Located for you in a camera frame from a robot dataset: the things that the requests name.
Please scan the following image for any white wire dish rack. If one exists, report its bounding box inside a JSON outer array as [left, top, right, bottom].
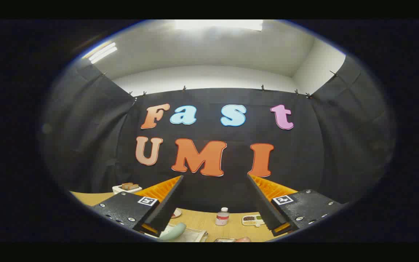
[[148, 223, 208, 242]]

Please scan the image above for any white toaster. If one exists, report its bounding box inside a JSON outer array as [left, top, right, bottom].
[[112, 183, 143, 194]]

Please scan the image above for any clear bottle red label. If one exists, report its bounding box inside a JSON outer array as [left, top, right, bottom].
[[215, 207, 230, 226]]

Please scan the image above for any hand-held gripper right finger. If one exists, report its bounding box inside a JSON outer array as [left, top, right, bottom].
[[247, 174, 344, 237]]

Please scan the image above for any light green plate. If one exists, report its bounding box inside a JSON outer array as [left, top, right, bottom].
[[157, 222, 187, 241]]

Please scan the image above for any row of small cloth clips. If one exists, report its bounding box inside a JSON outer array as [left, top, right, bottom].
[[102, 70, 339, 99]]

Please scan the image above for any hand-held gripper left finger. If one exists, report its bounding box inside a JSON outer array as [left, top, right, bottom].
[[92, 175, 184, 237]]

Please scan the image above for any white divided bean tray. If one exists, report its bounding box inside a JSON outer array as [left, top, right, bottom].
[[242, 215, 266, 227]]

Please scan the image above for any black backdrop cloth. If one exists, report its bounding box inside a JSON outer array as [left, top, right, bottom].
[[40, 55, 397, 213]]

